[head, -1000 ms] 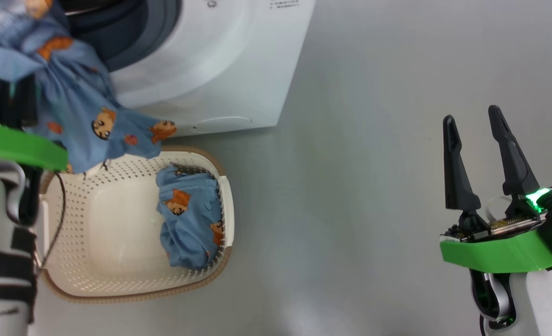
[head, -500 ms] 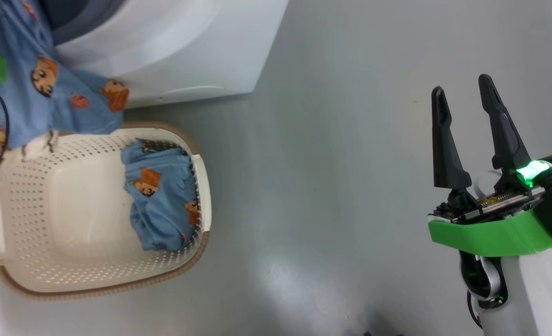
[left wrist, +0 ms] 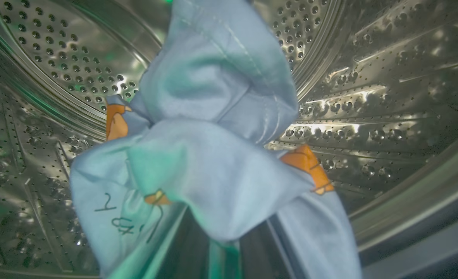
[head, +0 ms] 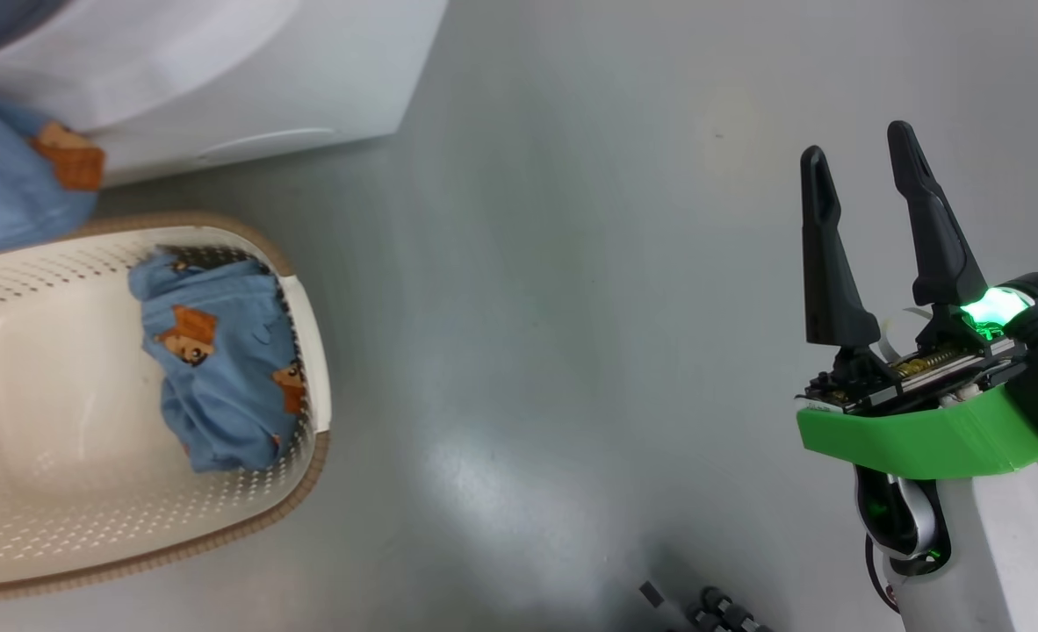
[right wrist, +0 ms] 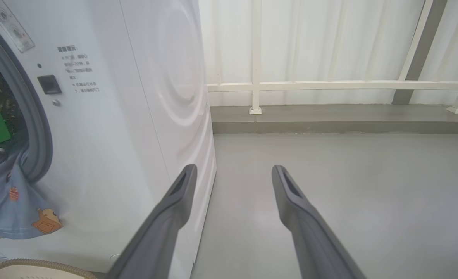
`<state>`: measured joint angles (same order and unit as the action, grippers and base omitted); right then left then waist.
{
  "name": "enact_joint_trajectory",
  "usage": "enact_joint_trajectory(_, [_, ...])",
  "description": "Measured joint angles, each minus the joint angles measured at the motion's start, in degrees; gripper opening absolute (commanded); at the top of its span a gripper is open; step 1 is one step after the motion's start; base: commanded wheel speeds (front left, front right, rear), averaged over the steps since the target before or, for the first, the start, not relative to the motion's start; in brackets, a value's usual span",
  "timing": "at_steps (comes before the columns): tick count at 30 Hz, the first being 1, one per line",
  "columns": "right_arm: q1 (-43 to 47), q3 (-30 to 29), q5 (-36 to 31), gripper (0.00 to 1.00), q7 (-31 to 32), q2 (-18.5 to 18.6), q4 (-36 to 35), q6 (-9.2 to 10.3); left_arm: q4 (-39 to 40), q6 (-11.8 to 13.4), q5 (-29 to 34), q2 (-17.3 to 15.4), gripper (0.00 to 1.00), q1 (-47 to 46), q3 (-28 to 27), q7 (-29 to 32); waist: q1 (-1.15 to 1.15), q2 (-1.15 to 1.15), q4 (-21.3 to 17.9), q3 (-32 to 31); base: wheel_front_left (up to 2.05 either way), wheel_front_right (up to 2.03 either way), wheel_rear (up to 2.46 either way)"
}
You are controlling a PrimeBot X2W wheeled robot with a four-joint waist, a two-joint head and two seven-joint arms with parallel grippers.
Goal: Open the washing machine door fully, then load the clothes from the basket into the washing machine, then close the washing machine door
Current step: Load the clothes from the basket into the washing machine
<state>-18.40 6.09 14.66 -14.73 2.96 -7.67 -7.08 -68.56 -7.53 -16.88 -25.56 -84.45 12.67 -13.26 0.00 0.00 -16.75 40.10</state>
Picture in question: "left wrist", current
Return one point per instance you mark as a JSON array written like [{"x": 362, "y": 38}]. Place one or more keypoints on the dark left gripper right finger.
[{"x": 258, "y": 259}]

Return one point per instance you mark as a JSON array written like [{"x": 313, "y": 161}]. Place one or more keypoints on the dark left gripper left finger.
[{"x": 192, "y": 255}]

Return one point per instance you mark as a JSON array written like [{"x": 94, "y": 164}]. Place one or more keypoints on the blue cartoon print garment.
[{"x": 213, "y": 166}]

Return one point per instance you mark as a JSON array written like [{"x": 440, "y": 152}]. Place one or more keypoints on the grey rubber door gasket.
[{"x": 426, "y": 257}]

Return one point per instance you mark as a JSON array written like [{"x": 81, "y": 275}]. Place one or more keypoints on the steel perforated washer drum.
[{"x": 39, "y": 116}]

